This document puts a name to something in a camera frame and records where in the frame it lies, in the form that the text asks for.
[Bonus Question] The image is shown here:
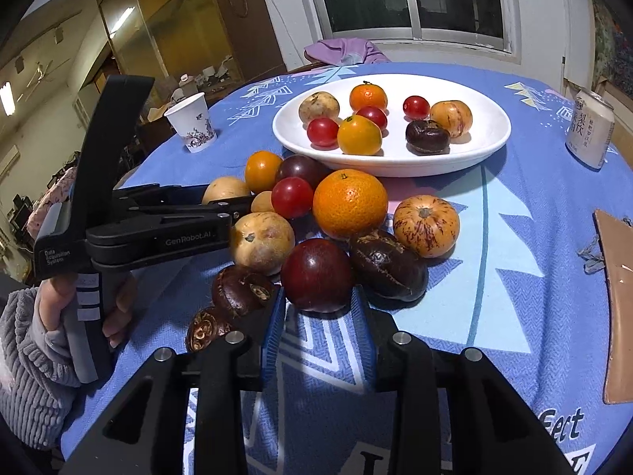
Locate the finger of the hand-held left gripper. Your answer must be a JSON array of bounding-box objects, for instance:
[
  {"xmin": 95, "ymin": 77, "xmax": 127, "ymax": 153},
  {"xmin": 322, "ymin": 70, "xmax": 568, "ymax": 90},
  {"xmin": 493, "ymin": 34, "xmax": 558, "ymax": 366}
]
[
  {"xmin": 115, "ymin": 183, "xmax": 211, "ymax": 199},
  {"xmin": 121, "ymin": 196, "xmax": 256, "ymax": 221}
]

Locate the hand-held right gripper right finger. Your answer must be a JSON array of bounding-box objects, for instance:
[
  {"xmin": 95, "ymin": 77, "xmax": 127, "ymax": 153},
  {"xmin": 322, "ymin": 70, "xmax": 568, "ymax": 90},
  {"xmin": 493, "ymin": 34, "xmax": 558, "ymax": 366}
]
[{"xmin": 350, "ymin": 287, "xmax": 577, "ymax": 475}]

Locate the wooden glass display cabinet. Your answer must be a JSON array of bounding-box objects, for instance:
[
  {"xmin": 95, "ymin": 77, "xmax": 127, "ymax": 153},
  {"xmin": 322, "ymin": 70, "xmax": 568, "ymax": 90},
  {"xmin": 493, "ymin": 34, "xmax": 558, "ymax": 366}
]
[{"xmin": 96, "ymin": 0, "xmax": 288, "ymax": 110}]

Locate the dark water chestnut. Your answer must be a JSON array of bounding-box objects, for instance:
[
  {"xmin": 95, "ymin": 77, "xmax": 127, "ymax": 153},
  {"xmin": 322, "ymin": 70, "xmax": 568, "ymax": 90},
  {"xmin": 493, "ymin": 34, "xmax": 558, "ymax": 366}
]
[
  {"xmin": 406, "ymin": 120, "xmax": 451, "ymax": 155},
  {"xmin": 349, "ymin": 228, "xmax": 429, "ymax": 304},
  {"xmin": 185, "ymin": 307, "xmax": 233, "ymax": 353},
  {"xmin": 212, "ymin": 264, "xmax": 275, "ymax": 320}
]

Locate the purple jacket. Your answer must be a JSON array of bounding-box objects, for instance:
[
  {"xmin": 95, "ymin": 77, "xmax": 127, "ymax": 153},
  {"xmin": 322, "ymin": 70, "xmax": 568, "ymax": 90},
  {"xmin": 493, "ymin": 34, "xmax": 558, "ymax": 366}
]
[{"xmin": 303, "ymin": 38, "xmax": 391, "ymax": 66}]

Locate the white floral paper cup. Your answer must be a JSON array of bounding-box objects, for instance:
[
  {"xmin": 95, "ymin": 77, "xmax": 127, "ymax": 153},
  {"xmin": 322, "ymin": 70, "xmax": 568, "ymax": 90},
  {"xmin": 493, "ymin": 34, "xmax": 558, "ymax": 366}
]
[{"xmin": 164, "ymin": 92, "xmax": 218, "ymax": 153}]

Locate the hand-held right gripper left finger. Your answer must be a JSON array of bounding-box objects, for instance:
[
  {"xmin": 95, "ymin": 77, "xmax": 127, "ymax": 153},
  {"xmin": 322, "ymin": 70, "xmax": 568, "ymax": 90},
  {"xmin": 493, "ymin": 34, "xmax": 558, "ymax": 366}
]
[{"xmin": 59, "ymin": 287, "xmax": 288, "ymax": 475}]

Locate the small mandarin orange with stem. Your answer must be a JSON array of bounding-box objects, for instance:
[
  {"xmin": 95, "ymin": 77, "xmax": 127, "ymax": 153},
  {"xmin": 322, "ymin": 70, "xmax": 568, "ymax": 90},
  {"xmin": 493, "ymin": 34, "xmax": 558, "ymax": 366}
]
[{"xmin": 349, "ymin": 82, "xmax": 388, "ymax": 112}]

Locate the dark purple plum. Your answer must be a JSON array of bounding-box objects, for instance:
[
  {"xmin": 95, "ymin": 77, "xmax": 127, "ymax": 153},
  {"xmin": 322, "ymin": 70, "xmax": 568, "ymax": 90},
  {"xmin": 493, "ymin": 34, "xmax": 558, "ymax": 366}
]
[
  {"xmin": 275, "ymin": 154, "xmax": 331, "ymax": 191},
  {"xmin": 280, "ymin": 238, "xmax": 355, "ymax": 314}
]

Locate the brown leather wallet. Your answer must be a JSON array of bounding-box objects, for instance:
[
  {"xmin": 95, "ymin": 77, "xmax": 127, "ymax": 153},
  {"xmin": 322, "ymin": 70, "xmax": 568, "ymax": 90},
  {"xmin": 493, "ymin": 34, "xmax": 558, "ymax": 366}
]
[{"xmin": 592, "ymin": 209, "xmax": 633, "ymax": 405}]

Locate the small tan longan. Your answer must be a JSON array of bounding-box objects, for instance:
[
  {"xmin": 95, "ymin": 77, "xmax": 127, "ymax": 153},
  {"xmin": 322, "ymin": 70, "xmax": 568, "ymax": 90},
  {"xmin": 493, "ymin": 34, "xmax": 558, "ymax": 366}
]
[{"xmin": 250, "ymin": 190, "xmax": 275, "ymax": 215}]

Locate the striped pepino melon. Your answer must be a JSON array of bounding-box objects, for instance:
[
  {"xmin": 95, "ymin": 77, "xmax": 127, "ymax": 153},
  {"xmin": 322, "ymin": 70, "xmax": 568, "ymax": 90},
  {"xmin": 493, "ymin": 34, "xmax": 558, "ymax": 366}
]
[
  {"xmin": 429, "ymin": 100, "xmax": 473, "ymax": 138},
  {"xmin": 393, "ymin": 195, "xmax": 461, "ymax": 259}
]

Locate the large mandarin orange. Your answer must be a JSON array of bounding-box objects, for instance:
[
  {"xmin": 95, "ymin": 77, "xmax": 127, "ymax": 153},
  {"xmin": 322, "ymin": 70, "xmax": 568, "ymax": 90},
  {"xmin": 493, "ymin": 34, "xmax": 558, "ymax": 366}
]
[{"xmin": 313, "ymin": 169, "xmax": 389, "ymax": 241}]

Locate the white oval plate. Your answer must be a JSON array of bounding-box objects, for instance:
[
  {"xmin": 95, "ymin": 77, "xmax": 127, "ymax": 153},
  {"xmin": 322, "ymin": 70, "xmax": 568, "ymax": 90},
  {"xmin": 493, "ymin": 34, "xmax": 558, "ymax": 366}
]
[{"xmin": 272, "ymin": 73, "xmax": 512, "ymax": 178}]

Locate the green patterned board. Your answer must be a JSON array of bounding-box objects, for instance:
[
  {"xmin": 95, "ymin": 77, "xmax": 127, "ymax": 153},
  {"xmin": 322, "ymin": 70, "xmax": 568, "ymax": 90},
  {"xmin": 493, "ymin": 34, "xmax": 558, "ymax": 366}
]
[{"xmin": 591, "ymin": 0, "xmax": 633, "ymax": 85}]

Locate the pink patterned cloth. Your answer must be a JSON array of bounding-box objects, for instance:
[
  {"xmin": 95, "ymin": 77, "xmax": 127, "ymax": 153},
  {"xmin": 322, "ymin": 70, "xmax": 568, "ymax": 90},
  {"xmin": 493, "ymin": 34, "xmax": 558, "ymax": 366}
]
[{"xmin": 27, "ymin": 168, "xmax": 76, "ymax": 238}]

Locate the yellow orange citrus fruit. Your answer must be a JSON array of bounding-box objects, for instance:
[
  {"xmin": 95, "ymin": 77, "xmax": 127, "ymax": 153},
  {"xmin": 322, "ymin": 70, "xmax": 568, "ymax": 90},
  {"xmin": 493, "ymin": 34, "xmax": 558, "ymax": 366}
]
[
  {"xmin": 244, "ymin": 151, "xmax": 283, "ymax": 194},
  {"xmin": 337, "ymin": 115, "xmax": 383, "ymax": 156}
]

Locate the tan oval fruit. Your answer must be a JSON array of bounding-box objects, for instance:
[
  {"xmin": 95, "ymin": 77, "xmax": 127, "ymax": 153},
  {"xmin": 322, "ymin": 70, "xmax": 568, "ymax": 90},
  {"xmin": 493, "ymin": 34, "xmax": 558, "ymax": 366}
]
[{"xmin": 202, "ymin": 177, "xmax": 253, "ymax": 206}]

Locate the pale round fruit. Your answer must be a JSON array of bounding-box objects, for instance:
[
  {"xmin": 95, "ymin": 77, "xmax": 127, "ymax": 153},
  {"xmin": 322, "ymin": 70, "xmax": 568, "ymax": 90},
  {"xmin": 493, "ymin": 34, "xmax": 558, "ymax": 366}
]
[{"xmin": 298, "ymin": 91, "xmax": 341, "ymax": 124}]

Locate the grey wallet strap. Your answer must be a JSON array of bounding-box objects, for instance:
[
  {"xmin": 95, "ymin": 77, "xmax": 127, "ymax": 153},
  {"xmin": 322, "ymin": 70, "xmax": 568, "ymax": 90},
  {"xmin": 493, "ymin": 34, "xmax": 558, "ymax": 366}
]
[{"xmin": 576, "ymin": 238, "xmax": 605, "ymax": 273}]

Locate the red cherry tomato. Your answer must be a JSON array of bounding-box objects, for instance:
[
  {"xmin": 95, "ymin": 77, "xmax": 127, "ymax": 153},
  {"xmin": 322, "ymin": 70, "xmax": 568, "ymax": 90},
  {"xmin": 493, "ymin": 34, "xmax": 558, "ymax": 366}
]
[
  {"xmin": 307, "ymin": 117, "xmax": 340, "ymax": 148},
  {"xmin": 355, "ymin": 105, "xmax": 389, "ymax": 131},
  {"xmin": 270, "ymin": 177, "xmax": 315, "ymax": 220},
  {"xmin": 402, "ymin": 95, "xmax": 430, "ymax": 120}
]

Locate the blue printed tablecloth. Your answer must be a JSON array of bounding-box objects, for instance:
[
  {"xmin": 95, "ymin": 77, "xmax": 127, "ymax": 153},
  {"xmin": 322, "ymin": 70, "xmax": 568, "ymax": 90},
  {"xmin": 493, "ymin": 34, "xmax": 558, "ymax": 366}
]
[{"xmin": 59, "ymin": 62, "xmax": 633, "ymax": 475}]

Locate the pale yellow spotted fruit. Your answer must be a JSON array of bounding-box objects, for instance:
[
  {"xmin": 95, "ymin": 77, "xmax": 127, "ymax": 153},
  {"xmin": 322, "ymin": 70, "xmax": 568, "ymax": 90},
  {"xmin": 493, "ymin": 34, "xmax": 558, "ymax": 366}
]
[{"xmin": 230, "ymin": 212, "xmax": 296, "ymax": 276}]

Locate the person's left hand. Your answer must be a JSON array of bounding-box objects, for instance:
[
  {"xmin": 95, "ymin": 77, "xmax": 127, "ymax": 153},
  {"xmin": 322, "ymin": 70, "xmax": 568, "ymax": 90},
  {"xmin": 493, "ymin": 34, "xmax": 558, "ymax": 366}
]
[{"xmin": 40, "ymin": 273, "xmax": 138, "ymax": 350}]

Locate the person's left forearm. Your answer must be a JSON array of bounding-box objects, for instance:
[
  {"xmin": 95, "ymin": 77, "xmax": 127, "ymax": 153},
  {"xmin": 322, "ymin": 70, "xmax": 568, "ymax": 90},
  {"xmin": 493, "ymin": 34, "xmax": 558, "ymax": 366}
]
[{"xmin": 0, "ymin": 286, "xmax": 84, "ymax": 451}]

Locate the white drink can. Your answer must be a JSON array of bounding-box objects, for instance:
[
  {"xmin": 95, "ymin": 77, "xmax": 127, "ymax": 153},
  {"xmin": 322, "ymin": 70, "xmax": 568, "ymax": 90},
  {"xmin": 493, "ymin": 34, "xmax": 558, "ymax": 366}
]
[{"xmin": 565, "ymin": 87, "xmax": 615, "ymax": 169}]

